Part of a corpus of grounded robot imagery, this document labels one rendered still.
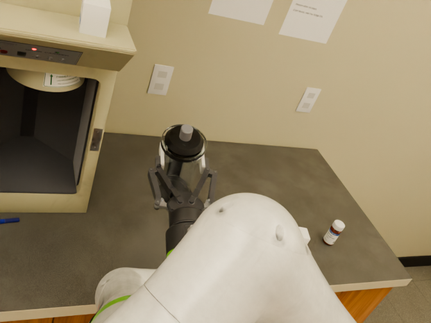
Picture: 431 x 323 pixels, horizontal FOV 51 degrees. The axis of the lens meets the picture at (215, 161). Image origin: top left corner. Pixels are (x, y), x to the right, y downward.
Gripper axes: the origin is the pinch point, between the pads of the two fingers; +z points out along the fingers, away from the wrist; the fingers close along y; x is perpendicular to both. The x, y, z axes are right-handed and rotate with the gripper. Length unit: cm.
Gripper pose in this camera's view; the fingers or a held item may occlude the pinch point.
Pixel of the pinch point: (181, 154)
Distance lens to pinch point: 110.6
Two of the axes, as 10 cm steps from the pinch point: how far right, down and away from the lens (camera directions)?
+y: -9.7, -0.4, -2.3
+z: -1.0, -8.1, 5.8
